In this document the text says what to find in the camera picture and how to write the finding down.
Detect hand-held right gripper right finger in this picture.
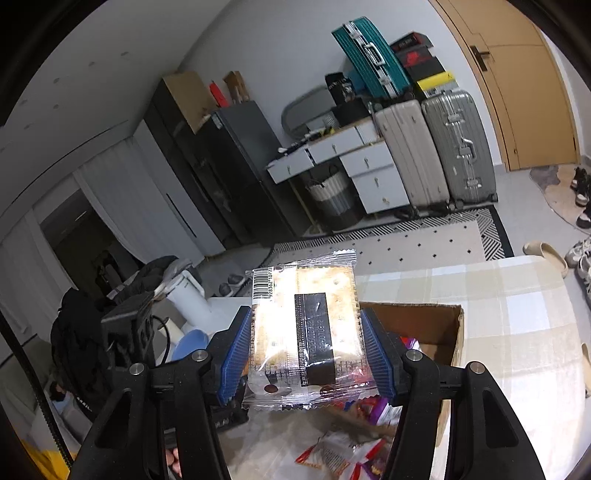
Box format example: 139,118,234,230
359,307,549,480

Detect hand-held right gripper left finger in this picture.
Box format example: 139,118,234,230
69,306,254,480

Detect brown cardboard box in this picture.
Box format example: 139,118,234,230
222,302,465,480

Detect purple and white snack packet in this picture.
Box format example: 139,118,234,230
360,337,423,428

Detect clear cracker packet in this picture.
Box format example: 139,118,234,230
241,249,380,411

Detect white fries snack packet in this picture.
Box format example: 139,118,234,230
294,431,389,480

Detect person's left hand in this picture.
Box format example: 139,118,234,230
164,445,184,479

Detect blue stool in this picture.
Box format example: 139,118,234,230
170,329,212,364

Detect black backpack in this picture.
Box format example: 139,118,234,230
50,288,122,418

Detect black jacket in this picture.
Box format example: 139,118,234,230
107,255,194,306

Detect white trash bin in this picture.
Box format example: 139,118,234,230
167,270,214,329

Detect dark slippers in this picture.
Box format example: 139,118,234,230
216,274,246,297

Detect patterned floor rug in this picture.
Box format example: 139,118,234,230
270,204,514,280

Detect white curtain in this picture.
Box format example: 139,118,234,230
74,135,209,260

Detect beige checked tablecloth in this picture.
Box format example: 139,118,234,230
353,255,591,480

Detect yellow bag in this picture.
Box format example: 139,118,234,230
19,440,75,480

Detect white woven basket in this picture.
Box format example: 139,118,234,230
304,165,362,229

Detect black refrigerator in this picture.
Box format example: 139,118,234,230
144,78,315,254

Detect white drawer cabinet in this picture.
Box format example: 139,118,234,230
266,116,413,216

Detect beige slipper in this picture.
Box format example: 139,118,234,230
523,240,570,278

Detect beige suitcase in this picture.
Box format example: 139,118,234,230
374,99,452,217

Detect white sneakers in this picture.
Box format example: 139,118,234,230
564,237,591,297

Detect silver suitcase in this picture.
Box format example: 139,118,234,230
420,89,499,208

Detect tall cardboard sheet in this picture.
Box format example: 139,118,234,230
162,71,219,134

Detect brown door mat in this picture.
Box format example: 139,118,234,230
529,165,591,230

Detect black storage box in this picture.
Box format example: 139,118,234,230
331,98,374,126

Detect brown paper box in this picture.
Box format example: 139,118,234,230
223,70,251,103

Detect black and white shoes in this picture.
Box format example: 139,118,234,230
569,166,591,209

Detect black printed bag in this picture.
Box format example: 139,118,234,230
324,72,355,105

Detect yellow and black box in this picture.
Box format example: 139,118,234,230
414,71,459,99

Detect teal suitcase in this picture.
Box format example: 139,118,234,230
331,16,413,99

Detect black and red shoe box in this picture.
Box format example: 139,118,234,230
389,31,448,81

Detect wooden door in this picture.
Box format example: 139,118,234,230
431,0,581,172

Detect black cable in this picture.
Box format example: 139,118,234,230
153,315,178,361

